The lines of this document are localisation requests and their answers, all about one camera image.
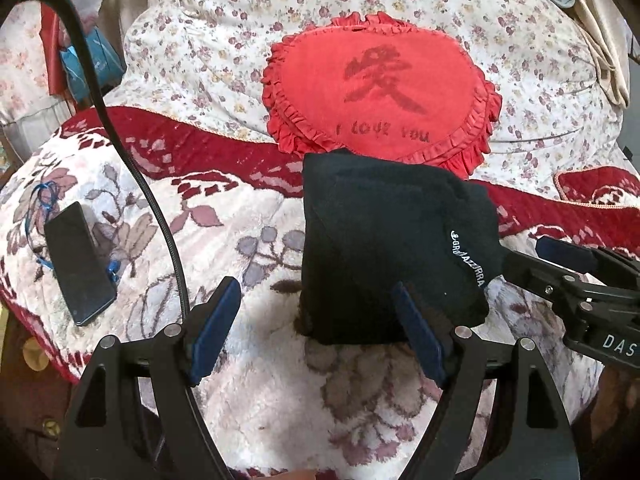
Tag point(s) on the red heart-shaped frilled pillow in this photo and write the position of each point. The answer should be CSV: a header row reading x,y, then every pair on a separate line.
x,y
380,85

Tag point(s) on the red and white plush blanket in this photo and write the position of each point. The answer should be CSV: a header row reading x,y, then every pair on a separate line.
x,y
250,240

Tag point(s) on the floral quilt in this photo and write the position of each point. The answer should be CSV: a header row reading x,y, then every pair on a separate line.
x,y
225,35

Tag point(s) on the floral cushion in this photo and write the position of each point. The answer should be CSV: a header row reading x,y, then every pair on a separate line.
x,y
25,70

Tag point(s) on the blue plastic bag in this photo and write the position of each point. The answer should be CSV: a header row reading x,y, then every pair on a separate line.
x,y
92,65

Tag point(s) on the beige cloth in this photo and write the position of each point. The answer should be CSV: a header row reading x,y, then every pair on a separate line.
x,y
600,35

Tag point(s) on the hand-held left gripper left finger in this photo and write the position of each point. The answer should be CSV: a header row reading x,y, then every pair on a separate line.
x,y
215,330

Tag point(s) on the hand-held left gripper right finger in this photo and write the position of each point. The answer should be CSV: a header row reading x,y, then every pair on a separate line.
x,y
420,335

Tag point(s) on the black pants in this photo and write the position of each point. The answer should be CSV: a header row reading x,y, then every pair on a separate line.
x,y
390,240

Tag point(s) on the red chair frame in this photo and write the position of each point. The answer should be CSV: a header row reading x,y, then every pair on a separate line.
x,y
50,50

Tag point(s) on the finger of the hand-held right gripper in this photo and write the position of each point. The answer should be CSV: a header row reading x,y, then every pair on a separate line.
x,y
535,272
560,250

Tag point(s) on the black smartphone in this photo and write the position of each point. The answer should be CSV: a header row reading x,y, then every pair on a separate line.
x,y
80,265

